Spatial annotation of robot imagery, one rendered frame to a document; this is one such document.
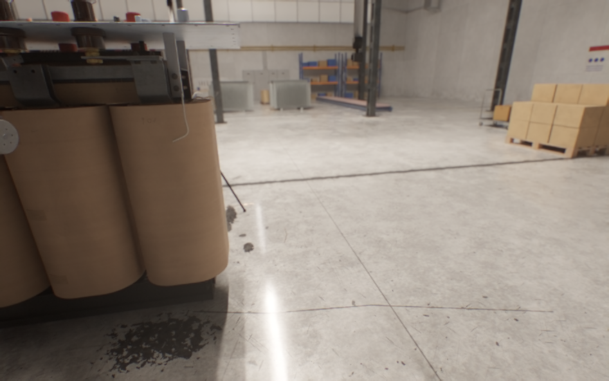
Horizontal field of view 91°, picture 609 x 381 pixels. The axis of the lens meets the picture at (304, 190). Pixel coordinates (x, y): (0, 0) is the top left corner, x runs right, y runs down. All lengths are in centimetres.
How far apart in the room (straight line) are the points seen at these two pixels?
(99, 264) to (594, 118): 623
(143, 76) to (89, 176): 49
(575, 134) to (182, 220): 563
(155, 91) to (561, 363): 207
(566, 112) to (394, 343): 512
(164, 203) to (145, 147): 26
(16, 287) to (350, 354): 157
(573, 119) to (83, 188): 599
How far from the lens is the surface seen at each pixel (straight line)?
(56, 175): 162
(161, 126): 142
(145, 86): 146
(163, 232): 157
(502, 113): 876
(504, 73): 1334
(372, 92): 1061
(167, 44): 151
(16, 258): 193
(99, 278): 178
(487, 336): 181
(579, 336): 204
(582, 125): 612
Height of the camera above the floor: 115
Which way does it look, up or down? 20 degrees down
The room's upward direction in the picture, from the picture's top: 1 degrees counter-clockwise
